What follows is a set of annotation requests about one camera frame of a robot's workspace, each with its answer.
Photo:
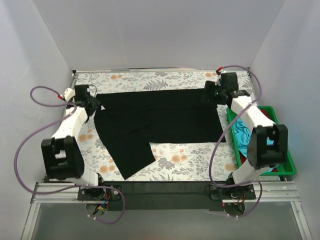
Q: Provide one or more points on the red t shirt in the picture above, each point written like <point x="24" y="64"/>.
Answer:
<point x="266" y="112"/>

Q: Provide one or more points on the black t shirt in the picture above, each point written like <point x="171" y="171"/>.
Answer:
<point x="128" y="122"/>

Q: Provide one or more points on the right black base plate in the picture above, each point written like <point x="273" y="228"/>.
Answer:
<point x="233" y="193"/>

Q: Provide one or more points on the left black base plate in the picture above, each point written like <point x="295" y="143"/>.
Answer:
<point x="111" y="193"/>

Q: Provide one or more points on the floral table mat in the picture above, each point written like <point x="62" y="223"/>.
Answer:
<point x="172" y="162"/>

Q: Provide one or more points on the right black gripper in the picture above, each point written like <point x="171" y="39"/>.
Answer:
<point x="208" y="92"/>

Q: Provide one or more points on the cyan t shirt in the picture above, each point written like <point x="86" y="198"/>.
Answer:
<point x="242" y="136"/>

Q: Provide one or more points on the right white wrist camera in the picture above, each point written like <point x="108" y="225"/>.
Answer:
<point x="219" y="73"/>

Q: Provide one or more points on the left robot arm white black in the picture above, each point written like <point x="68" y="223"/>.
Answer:
<point x="62" y="156"/>

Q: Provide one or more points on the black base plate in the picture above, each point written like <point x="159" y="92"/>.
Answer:
<point x="233" y="193"/>
<point x="111" y="193"/>

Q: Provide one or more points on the aluminium frame rail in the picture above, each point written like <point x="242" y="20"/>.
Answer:
<point x="272" y="191"/>

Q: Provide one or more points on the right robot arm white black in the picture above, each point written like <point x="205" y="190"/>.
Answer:
<point x="260" y="156"/>

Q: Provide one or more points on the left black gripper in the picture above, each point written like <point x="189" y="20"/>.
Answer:
<point x="90" y="104"/>

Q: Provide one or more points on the green plastic bin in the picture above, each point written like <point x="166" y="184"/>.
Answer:
<point x="285" y="169"/>

